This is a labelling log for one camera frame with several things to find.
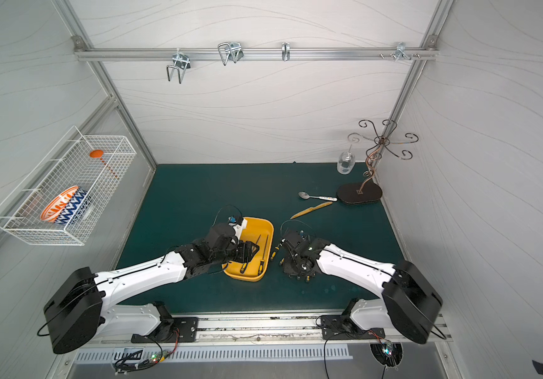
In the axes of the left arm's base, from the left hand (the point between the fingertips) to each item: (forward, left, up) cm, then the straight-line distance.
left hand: (256, 249), depth 80 cm
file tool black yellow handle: (-3, +5, -10) cm, 11 cm away
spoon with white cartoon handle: (+31, -20, -10) cm, 38 cm away
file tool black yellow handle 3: (+3, -6, -10) cm, 12 cm away
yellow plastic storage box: (+12, 0, -9) cm, 16 cm away
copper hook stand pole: (+26, -40, +21) cm, 53 cm away
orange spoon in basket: (+24, +55, +22) cm, 64 cm away
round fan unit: (-27, -43, -13) cm, 53 cm away
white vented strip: (-30, +24, -8) cm, 39 cm away
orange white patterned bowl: (+1, +52, +23) cm, 57 cm away
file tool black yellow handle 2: (0, -2, -10) cm, 10 cm away
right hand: (-3, -12, -7) cm, 14 cm away
